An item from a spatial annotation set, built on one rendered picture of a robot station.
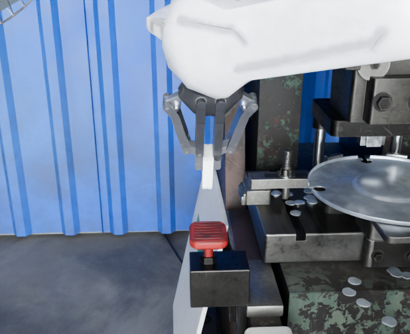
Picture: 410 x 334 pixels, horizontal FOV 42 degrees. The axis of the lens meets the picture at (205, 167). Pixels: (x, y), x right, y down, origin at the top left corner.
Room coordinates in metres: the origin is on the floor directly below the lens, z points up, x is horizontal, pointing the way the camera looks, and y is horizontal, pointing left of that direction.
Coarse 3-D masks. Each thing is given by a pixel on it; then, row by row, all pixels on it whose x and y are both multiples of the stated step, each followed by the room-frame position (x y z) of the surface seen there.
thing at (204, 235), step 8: (192, 224) 0.76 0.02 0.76; (200, 224) 0.76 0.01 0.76; (208, 224) 0.76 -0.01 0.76; (216, 224) 0.76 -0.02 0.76; (224, 224) 0.76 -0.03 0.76; (192, 232) 0.73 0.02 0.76; (200, 232) 0.73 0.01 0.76; (208, 232) 0.73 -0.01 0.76; (216, 232) 0.73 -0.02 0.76; (224, 232) 0.73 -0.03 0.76; (192, 240) 0.71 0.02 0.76; (200, 240) 0.71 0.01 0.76; (208, 240) 0.71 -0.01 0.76; (216, 240) 0.71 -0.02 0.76; (224, 240) 0.71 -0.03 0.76; (200, 248) 0.70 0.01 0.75; (208, 248) 0.70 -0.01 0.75; (216, 248) 0.70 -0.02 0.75; (208, 256) 0.73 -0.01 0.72
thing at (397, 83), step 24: (336, 72) 0.99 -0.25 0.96; (360, 72) 0.88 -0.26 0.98; (384, 72) 0.89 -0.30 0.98; (408, 72) 0.90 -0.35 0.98; (336, 96) 0.98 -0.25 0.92; (360, 96) 0.90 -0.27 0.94; (384, 96) 0.87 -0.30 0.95; (408, 96) 0.87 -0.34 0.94; (360, 120) 0.90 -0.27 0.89; (384, 120) 0.87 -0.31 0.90; (408, 120) 0.87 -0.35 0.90
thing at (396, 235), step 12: (360, 228) 0.84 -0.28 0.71; (372, 228) 0.80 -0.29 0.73; (384, 228) 0.71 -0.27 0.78; (396, 228) 0.71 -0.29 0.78; (408, 228) 0.71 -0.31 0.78; (372, 240) 0.80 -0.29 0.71; (384, 240) 0.69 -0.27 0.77; (396, 240) 0.68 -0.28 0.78; (408, 240) 0.68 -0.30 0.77; (372, 252) 0.80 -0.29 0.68; (384, 252) 0.80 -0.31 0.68; (396, 252) 0.81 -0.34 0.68; (408, 252) 0.80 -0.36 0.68; (372, 264) 0.80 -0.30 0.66; (384, 264) 0.80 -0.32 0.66; (396, 264) 0.81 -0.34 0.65; (408, 264) 0.81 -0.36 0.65
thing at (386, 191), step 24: (312, 168) 0.93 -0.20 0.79; (336, 168) 0.95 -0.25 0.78; (360, 168) 0.95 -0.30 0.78; (384, 168) 0.95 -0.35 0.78; (408, 168) 0.95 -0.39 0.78; (312, 192) 0.83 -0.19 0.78; (336, 192) 0.84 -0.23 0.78; (360, 192) 0.83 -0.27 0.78; (384, 192) 0.82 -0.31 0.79; (408, 192) 0.82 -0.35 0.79; (360, 216) 0.74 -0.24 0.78; (384, 216) 0.75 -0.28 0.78; (408, 216) 0.75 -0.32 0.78
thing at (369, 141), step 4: (356, 140) 0.99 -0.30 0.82; (360, 140) 0.97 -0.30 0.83; (364, 140) 0.97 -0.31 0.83; (368, 140) 0.96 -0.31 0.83; (372, 140) 0.96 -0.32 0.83; (376, 140) 0.96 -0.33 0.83; (380, 140) 0.96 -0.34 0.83; (384, 140) 0.97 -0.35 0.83; (360, 144) 0.97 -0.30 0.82; (364, 144) 0.97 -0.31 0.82; (368, 144) 0.96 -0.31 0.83; (372, 144) 0.96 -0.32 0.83; (376, 144) 0.96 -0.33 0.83; (380, 144) 0.96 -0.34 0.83
